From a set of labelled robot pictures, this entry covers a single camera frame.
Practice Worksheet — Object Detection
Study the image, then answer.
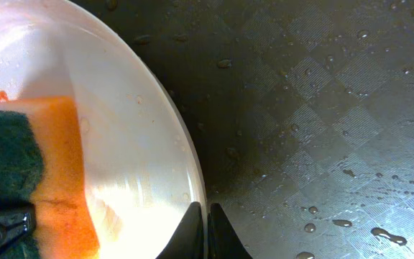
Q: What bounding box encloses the green and orange sponge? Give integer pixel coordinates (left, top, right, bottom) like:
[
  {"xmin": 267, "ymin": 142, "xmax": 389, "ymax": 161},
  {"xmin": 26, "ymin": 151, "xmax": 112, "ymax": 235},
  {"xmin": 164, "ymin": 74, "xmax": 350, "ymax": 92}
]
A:
[{"xmin": 0, "ymin": 96, "xmax": 100, "ymax": 258}]

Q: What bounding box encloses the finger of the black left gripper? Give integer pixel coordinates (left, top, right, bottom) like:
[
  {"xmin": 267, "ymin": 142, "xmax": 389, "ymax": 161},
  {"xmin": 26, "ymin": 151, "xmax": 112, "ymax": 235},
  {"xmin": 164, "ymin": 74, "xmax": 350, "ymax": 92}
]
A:
[{"xmin": 0, "ymin": 204, "xmax": 37, "ymax": 257}]

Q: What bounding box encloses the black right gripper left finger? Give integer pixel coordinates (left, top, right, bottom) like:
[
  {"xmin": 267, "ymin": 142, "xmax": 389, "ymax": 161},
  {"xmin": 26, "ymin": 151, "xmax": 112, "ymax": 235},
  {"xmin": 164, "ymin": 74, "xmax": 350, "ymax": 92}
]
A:
[{"xmin": 157, "ymin": 201, "xmax": 204, "ymax": 259}]

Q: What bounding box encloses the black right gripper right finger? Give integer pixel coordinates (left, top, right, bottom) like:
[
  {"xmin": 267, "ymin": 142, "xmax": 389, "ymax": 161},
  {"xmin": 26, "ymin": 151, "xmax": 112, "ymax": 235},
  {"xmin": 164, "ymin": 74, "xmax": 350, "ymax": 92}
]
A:
[{"xmin": 208, "ymin": 203, "xmax": 252, "ymax": 259}]

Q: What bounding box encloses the dark brown serving tray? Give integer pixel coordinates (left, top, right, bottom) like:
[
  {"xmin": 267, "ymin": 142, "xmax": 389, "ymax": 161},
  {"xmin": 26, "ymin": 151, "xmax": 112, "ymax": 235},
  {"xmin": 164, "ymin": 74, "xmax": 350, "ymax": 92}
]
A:
[{"xmin": 81, "ymin": 0, "xmax": 414, "ymax": 258}]

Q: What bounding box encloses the pinkish white plate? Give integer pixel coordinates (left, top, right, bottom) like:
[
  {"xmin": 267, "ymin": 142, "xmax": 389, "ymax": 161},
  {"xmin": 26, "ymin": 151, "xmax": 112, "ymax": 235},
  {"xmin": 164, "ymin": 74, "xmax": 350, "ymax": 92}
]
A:
[{"xmin": 0, "ymin": 1, "xmax": 206, "ymax": 258}]

